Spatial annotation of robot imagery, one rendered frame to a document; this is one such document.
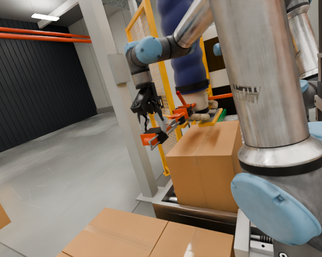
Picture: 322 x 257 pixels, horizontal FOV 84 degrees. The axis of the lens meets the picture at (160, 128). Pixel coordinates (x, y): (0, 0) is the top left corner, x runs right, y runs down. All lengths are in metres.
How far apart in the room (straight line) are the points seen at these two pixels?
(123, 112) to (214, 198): 1.32
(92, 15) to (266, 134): 2.03
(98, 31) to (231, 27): 1.89
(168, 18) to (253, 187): 1.06
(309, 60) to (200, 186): 0.82
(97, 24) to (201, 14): 1.65
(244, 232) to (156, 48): 0.57
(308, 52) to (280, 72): 0.73
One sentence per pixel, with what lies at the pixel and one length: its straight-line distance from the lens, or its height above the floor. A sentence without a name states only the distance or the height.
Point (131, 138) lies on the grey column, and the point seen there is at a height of 0.85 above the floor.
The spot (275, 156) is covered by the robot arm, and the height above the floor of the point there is 1.29.
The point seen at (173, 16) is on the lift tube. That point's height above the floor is 1.73.
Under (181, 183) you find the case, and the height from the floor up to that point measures 0.75.
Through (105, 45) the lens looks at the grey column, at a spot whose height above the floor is 1.87.
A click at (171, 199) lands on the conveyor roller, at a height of 0.54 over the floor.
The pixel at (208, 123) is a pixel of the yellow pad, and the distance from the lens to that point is 1.12.
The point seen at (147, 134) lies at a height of 1.23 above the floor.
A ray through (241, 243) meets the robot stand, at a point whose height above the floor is 0.99.
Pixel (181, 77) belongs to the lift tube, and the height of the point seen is 1.39.
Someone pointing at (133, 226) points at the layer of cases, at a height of 0.54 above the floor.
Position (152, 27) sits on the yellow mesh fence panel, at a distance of 1.83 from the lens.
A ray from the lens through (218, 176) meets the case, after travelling 1.11.
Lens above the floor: 1.42
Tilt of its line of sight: 15 degrees down
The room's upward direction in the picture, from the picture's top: 15 degrees counter-clockwise
